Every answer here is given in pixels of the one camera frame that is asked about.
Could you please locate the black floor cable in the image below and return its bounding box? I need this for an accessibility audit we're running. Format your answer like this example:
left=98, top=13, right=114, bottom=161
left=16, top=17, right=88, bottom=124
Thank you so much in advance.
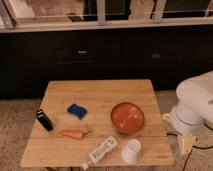
left=166, top=123, right=213, bottom=171

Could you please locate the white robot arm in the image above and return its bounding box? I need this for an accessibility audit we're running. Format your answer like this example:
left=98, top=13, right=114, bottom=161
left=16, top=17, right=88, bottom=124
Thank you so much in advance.
left=162, top=71, right=213, bottom=136

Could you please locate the black stapler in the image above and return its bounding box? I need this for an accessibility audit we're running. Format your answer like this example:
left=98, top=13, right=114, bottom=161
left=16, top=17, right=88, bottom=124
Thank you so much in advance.
left=36, top=109, right=53, bottom=131

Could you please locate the white ceramic cup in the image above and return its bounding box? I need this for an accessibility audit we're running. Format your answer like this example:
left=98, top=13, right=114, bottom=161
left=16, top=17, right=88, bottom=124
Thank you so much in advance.
left=121, top=139, right=141, bottom=164

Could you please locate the white tube with label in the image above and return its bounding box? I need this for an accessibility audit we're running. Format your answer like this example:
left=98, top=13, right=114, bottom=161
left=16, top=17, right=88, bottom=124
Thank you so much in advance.
left=82, top=136, right=118, bottom=170

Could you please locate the orange bowl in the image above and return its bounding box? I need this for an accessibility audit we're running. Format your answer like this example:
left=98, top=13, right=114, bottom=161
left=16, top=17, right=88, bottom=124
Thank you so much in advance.
left=111, top=102, right=145, bottom=134

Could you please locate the dark cabinet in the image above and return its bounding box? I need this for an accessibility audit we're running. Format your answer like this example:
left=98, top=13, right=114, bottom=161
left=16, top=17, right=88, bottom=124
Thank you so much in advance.
left=0, top=25, right=213, bottom=99

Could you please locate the orange toy carrot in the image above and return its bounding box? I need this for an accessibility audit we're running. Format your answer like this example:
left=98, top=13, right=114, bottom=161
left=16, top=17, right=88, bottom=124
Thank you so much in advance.
left=61, top=130, right=91, bottom=139

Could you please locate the wooden table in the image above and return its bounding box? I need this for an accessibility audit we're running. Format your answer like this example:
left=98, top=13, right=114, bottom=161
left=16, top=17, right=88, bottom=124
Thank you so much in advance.
left=21, top=80, right=174, bottom=167

